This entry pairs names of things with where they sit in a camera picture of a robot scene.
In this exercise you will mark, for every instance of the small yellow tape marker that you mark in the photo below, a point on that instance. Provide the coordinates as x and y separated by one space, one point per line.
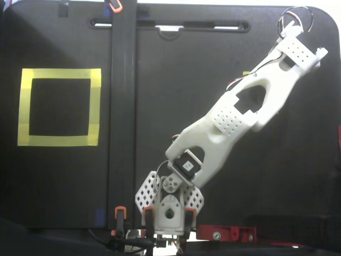
246 73

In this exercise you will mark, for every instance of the long black flat strip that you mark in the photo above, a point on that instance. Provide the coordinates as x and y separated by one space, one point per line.
122 106

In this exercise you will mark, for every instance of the orange black spring clamp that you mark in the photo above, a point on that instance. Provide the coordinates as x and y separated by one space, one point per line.
189 221
115 8
120 224
148 221

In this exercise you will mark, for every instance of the red corner bracket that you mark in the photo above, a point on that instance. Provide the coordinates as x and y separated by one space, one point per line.
207 232

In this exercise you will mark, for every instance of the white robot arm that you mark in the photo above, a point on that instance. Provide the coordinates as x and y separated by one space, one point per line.
213 138

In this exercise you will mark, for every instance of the yellow tape square outline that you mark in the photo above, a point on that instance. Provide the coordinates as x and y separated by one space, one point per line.
58 73

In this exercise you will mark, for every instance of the blue tape piece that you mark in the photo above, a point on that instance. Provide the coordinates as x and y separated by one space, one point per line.
99 217

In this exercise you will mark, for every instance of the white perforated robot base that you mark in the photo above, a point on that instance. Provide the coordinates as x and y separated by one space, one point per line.
145 194

